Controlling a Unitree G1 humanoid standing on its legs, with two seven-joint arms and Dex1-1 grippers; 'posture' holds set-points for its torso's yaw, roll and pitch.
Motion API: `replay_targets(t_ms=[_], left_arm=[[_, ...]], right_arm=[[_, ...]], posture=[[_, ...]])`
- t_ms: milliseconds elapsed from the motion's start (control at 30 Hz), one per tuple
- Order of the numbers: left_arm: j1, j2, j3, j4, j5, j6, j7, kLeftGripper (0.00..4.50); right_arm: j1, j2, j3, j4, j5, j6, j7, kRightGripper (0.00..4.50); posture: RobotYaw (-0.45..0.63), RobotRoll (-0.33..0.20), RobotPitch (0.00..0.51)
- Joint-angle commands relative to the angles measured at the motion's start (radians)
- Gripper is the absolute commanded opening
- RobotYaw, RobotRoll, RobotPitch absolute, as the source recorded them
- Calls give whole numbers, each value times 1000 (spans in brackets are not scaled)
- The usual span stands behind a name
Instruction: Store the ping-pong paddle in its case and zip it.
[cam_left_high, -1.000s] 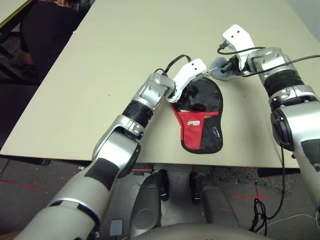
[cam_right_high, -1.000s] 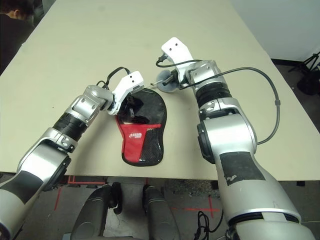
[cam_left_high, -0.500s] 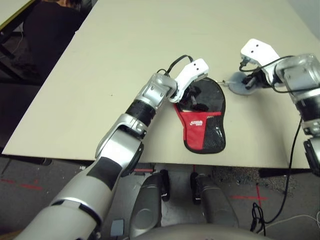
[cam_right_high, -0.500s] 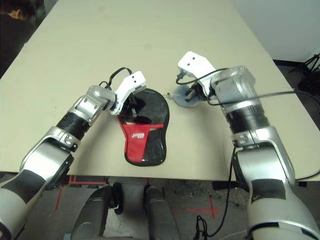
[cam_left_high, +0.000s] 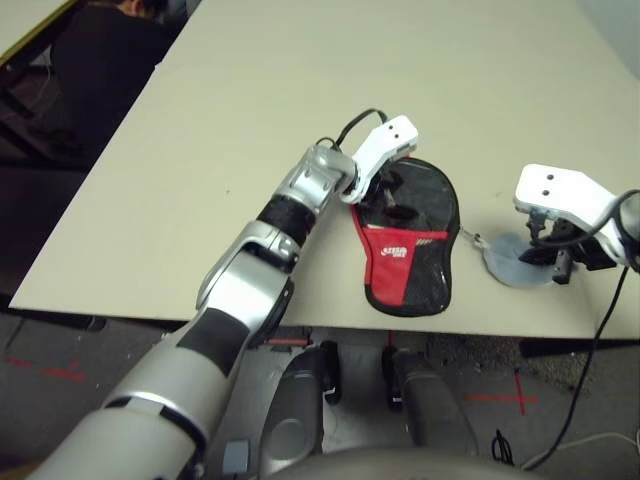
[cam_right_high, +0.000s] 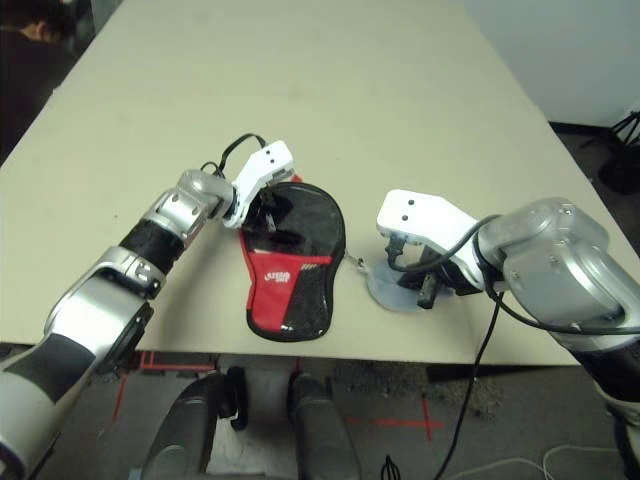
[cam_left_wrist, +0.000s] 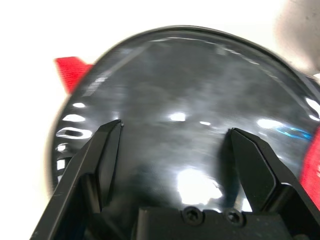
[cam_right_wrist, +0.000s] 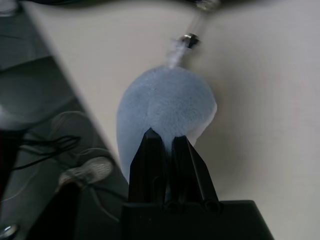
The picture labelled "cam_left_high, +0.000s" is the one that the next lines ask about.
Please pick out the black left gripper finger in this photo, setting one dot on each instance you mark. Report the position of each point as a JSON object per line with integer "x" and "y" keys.
{"x": 394, "y": 176}
{"x": 404, "y": 211}

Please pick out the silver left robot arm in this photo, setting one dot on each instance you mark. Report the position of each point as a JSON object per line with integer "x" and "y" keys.
{"x": 250, "y": 280}

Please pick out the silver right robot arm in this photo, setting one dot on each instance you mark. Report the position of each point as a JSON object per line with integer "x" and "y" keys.
{"x": 631, "y": 225}

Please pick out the black red paddle case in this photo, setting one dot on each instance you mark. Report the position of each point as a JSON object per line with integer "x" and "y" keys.
{"x": 387, "y": 272}

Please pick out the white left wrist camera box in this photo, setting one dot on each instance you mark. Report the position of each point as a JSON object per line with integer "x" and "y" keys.
{"x": 390, "y": 135}

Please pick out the beige side table black frame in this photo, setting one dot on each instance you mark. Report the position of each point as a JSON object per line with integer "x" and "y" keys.
{"x": 25, "y": 30}

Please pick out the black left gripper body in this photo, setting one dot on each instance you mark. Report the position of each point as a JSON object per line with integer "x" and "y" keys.
{"x": 375, "y": 187}

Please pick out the grey robot leg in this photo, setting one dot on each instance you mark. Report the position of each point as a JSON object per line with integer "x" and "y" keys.
{"x": 295, "y": 410}
{"x": 435, "y": 410}

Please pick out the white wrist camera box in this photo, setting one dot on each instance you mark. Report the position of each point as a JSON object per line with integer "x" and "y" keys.
{"x": 555, "y": 190}
{"x": 390, "y": 135}

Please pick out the grey robot torso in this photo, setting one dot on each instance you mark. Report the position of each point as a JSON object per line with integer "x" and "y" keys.
{"x": 400, "y": 467}

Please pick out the black table base bar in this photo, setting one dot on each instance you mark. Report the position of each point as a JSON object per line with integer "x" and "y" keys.
{"x": 55, "y": 320}
{"x": 557, "y": 348}

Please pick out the small grey blue box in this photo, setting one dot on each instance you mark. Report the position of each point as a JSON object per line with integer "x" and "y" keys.
{"x": 236, "y": 456}

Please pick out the grey right robot leg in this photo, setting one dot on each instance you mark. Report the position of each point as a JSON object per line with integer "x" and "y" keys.
{"x": 435, "y": 410}

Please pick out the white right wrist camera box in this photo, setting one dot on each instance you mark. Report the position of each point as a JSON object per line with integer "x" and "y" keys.
{"x": 555, "y": 190}

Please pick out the grey left robot leg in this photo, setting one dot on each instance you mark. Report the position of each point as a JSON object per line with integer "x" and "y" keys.
{"x": 295, "y": 410}

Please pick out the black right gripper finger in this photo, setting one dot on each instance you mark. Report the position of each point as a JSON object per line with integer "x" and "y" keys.
{"x": 536, "y": 255}
{"x": 562, "y": 267}

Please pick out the dark-haired person in black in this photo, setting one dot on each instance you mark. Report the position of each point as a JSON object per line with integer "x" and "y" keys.
{"x": 110, "y": 60}

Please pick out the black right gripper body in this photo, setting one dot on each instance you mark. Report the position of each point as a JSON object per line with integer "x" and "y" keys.
{"x": 585, "y": 247}

